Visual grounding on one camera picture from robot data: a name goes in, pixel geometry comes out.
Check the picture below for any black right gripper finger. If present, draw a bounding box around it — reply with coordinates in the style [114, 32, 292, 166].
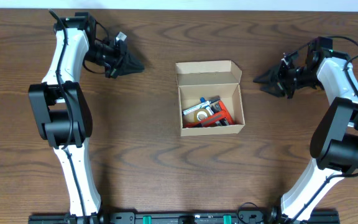
[260, 85, 286, 97]
[253, 65, 280, 84]

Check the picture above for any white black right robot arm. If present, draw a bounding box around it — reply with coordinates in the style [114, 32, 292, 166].
[254, 36, 358, 223]

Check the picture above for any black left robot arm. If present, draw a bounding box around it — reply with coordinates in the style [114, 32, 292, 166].
[28, 10, 145, 223]

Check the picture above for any red black stapler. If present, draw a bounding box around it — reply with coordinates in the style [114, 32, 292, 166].
[211, 100, 234, 126]

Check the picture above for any yellow tape roll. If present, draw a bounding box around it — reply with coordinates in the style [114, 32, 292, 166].
[194, 108, 211, 122]

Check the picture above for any red utility knife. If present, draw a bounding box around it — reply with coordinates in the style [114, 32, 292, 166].
[185, 110, 229, 128]

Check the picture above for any blue capped white marker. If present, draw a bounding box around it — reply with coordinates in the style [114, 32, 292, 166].
[200, 97, 214, 116]

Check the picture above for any black capped white marker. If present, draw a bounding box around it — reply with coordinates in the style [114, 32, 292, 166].
[182, 96, 220, 116]

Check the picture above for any cardboard box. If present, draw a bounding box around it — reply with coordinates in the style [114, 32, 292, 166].
[176, 60, 245, 136]

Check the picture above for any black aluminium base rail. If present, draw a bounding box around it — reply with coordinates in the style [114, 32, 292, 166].
[28, 209, 341, 224]

